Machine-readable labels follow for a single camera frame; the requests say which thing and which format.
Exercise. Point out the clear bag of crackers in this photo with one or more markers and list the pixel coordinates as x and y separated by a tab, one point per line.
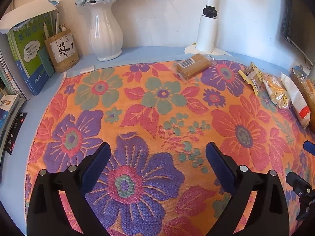
277	93

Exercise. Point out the white ceramic vase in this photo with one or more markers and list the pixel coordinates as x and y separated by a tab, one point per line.
106	37

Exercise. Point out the spiral notebooks upright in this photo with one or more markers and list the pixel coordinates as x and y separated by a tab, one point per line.
10	73

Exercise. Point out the black monitor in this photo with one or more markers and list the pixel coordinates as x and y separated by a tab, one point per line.
298	26

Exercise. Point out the white red toast bread packet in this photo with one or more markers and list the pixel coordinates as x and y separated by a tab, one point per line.
300	106

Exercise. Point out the floral orange tablecloth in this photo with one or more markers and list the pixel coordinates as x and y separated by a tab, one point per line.
158	180

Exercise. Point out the white paper on books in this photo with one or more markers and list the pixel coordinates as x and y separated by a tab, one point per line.
26	12

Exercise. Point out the yellow pastry packet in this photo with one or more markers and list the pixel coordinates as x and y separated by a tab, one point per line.
253	76

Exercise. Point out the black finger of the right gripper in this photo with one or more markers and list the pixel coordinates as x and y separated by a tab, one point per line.
309	147
305	193

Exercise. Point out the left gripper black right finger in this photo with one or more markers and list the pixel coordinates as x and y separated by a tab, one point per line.
269	214

